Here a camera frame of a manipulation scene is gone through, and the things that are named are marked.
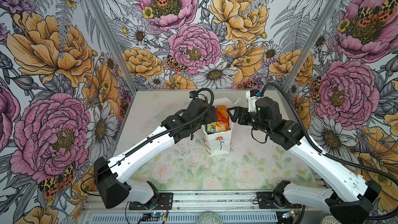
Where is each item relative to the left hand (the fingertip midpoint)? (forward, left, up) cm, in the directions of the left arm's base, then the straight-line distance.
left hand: (206, 116), depth 74 cm
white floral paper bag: (-7, -7, -14) cm, 17 cm away
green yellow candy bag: (-3, -2, -5) cm, 7 cm away
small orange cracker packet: (-2, -7, -5) cm, 9 cm away
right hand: (-3, -12, +4) cm, 13 cm away
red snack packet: (+4, -8, -7) cm, 11 cm away
